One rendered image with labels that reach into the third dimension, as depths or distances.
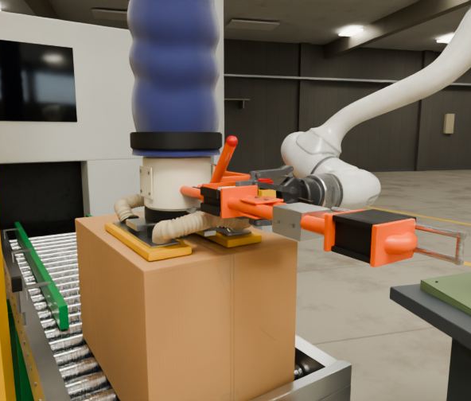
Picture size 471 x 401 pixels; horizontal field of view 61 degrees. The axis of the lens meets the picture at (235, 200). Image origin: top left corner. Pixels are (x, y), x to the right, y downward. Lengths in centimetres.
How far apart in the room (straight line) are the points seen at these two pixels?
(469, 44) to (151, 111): 70
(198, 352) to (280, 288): 25
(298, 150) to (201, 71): 32
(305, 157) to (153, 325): 54
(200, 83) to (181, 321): 52
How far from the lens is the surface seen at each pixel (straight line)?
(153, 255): 85
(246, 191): 78
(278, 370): 111
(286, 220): 62
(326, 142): 104
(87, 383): 126
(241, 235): 96
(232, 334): 97
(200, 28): 96
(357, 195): 96
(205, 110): 94
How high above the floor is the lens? 121
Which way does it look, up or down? 9 degrees down
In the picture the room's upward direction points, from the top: straight up
